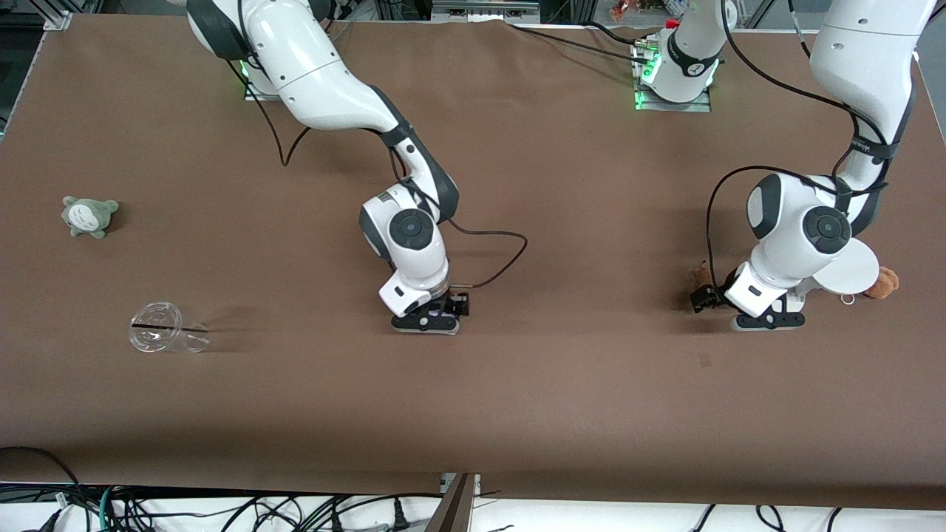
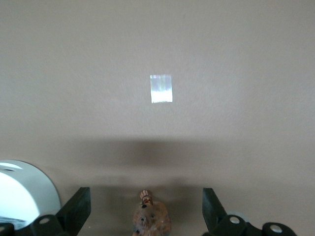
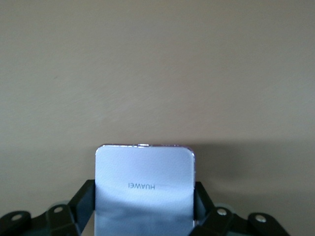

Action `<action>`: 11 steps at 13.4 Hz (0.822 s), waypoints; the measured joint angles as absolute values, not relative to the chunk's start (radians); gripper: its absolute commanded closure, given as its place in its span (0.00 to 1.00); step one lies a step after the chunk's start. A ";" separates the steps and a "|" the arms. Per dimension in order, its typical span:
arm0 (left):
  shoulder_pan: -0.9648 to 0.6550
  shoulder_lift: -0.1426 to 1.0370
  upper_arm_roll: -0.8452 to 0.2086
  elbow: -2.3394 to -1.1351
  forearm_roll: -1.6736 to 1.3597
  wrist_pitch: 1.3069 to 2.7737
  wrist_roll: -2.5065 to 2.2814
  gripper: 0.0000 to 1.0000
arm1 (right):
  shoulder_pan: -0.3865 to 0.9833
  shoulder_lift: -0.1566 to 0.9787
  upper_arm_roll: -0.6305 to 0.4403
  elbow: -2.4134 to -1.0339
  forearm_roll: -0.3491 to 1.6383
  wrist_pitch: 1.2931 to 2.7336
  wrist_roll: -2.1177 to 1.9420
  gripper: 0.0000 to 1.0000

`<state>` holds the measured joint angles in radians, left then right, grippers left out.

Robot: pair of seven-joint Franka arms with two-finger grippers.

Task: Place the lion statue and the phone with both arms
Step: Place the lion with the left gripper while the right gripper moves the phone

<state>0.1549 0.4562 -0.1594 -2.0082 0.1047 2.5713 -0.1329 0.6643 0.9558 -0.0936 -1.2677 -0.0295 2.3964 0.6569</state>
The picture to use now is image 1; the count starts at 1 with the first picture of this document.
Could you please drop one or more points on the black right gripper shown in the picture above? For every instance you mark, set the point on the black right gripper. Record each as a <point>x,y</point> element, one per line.
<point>456,303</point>

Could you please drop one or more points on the small brown lion statue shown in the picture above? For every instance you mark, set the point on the small brown lion statue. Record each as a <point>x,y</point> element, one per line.
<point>701,275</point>

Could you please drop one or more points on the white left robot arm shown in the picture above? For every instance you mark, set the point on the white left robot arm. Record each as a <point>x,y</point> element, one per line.
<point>798,229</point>

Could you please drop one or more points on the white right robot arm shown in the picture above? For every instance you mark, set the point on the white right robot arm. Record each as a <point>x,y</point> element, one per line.
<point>325,81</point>

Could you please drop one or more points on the white round phone stand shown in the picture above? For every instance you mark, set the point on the white round phone stand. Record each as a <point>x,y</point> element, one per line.
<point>857,273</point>

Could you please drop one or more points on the brown table cover cloth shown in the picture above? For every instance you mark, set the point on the brown table cover cloth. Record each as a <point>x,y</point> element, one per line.
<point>443,406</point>

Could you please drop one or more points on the brown support beam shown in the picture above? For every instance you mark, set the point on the brown support beam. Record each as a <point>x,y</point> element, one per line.
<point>454,510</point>

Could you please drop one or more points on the black power plug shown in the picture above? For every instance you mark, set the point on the black power plug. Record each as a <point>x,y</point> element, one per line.
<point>400,517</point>

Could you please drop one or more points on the black drinking straw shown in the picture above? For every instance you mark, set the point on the black drinking straw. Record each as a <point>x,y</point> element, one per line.
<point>155,325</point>

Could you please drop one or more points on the clear plastic lidded cup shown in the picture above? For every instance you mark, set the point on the clear plastic lidded cup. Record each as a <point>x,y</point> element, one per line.
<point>151,341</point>

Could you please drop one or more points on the grey green Totoro plush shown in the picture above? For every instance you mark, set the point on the grey green Totoro plush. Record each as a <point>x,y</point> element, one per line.
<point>89,216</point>

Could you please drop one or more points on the silver metal bracket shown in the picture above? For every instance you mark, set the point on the silver metal bracket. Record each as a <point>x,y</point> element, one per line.
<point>446,484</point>

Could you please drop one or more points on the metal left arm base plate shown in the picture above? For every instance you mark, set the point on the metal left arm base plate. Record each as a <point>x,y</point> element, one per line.
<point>672,106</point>

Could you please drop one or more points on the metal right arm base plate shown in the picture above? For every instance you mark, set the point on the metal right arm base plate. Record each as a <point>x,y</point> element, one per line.
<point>259,94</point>

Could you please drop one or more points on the grey metal rail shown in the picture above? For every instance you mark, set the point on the grey metal rail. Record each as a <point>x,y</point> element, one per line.
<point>484,7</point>

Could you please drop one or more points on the aluminium frame corner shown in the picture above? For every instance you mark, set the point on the aluminium frame corner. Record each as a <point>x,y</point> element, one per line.
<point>58,21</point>

